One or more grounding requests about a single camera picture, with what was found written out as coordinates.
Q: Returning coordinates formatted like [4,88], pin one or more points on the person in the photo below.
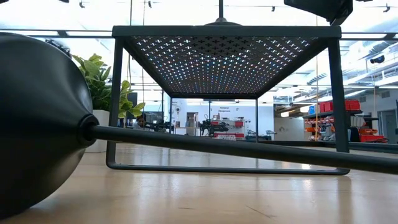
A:
[141,119]

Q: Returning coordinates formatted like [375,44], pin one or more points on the green plant in white pot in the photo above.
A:
[96,81]

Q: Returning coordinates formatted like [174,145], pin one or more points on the black computer monitor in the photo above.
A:
[133,99]

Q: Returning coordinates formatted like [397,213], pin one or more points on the red wall storage bins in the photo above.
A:
[238,123]

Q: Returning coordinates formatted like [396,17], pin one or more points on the black perforated metal stand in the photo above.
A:
[224,31]

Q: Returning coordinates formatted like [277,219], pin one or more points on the shelf with red bins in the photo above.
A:
[325,106]

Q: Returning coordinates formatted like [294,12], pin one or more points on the black security camera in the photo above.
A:
[377,59]

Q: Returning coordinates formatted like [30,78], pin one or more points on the black aluminium table frame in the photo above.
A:
[295,143]

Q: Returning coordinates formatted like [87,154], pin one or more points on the black candle stick holder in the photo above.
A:
[31,109]
[221,22]

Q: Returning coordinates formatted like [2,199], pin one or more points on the black ceiling spotlight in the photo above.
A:
[60,46]

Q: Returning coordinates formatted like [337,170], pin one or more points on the black background robot arm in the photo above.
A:
[214,127]
[157,126]

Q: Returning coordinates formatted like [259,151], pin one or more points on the white patterned candle bowl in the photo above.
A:
[226,137]

